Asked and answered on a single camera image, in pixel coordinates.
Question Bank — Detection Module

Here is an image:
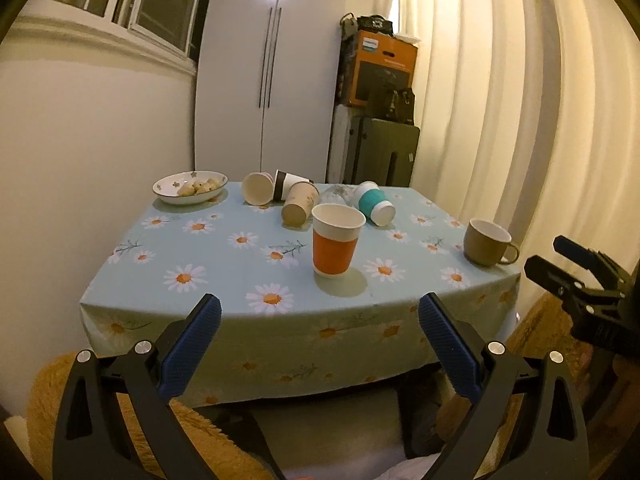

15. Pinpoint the white paper cup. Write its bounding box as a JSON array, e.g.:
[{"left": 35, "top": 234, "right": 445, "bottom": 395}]
[{"left": 241, "top": 172, "right": 275, "bottom": 206}]

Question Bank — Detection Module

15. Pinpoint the small black bag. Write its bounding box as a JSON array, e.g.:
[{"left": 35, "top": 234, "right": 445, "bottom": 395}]
[{"left": 366, "top": 87, "right": 416, "bottom": 126}]

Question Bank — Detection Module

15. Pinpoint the white storage box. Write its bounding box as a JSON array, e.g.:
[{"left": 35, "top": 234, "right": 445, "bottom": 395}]
[{"left": 327, "top": 104, "right": 362, "bottom": 184}]

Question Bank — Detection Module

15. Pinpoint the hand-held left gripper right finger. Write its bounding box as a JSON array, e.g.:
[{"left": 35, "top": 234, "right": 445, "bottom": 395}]
[{"left": 417, "top": 292, "right": 591, "bottom": 480}]

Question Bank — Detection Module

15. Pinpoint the black bag with straps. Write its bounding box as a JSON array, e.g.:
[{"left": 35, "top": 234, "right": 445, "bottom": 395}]
[{"left": 341, "top": 13, "right": 397, "bottom": 38}]

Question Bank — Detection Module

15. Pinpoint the orange banded white cup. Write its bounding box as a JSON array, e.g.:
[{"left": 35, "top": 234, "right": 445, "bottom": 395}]
[{"left": 312, "top": 203, "right": 367, "bottom": 279}]

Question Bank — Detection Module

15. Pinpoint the orange cardboard box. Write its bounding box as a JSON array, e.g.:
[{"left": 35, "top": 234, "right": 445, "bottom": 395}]
[{"left": 339, "top": 29, "right": 419, "bottom": 109}]

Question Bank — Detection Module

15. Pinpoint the teal banded white cup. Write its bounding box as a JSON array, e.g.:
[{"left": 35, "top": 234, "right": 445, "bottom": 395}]
[{"left": 353, "top": 181, "right": 396, "bottom": 227}]

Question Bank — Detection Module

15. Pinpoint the brown paper cup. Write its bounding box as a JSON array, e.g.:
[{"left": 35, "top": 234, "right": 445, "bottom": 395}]
[{"left": 281, "top": 181, "right": 321, "bottom": 226}]

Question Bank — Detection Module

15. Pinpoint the dark green suitcase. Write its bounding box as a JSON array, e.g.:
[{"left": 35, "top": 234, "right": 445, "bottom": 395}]
[{"left": 349, "top": 116, "right": 420, "bottom": 189}]

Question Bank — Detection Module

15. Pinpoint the pile of pale snack pieces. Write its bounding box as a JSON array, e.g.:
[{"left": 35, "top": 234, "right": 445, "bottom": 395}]
[{"left": 177, "top": 176, "right": 223, "bottom": 197}]

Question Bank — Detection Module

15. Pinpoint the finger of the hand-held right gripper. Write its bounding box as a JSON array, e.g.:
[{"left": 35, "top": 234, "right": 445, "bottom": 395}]
[
  {"left": 523, "top": 255, "right": 603, "bottom": 313},
  {"left": 552, "top": 235, "right": 628, "bottom": 288}
]

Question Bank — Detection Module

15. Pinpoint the cream curtain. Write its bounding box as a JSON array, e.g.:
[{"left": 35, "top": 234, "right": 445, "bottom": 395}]
[{"left": 387, "top": 0, "right": 640, "bottom": 281}]

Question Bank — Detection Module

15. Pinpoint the fuzzy orange blanket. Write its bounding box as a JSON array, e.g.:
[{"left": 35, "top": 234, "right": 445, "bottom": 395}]
[{"left": 25, "top": 351, "right": 281, "bottom": 480}]

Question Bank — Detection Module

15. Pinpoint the blue daisy tablecloth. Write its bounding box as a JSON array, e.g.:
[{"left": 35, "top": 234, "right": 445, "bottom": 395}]
[{"left": 79, "top": 181, "right": 522, "bottom": 407}]

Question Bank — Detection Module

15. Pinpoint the dark banded white cup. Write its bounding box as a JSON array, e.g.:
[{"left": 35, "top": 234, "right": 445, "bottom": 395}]
[{"left": 273, "top": 169, "right": 314, "bottom": 202}]

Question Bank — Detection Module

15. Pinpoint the brown ceramic mug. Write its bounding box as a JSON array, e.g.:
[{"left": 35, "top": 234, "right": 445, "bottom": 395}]
[{"left": 463, "top": 218, "right": 521, "bottom": 267}]

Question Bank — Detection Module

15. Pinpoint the white framed window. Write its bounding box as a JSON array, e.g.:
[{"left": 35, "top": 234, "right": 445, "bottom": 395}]
[{"left": 30, "top": 0, "right": 213, "bottom": 59}]

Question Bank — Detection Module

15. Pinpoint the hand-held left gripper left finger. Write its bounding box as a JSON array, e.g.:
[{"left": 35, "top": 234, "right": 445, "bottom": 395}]
[{"left": 52, "top": 293, "right": 223, "bottom": 480}]

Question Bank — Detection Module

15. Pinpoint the metal wardrobe handle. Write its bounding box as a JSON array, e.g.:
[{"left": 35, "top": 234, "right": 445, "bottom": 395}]
[
  {"left": 266, "top": 7, "right": 282, "bottom": 109},
  {"left": 258, "top": 7, "right": 274, "bottom": 109}
]

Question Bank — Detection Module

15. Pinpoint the white wardrobe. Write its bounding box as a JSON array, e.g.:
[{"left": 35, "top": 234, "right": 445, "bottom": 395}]
[{"left": 193, "top": 0, "right": 351, "bottom": 184}]

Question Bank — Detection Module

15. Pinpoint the clear plastic cup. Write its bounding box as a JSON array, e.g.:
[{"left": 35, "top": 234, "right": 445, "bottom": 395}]
[{"left": 318, "top": 184, "right": 359, "bottom": 208}]

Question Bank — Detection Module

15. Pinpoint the white floral bowl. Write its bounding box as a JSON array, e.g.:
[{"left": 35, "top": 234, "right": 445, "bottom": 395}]
[{"left": 152, "top": 170, "right": 229, "bottom": 206}]

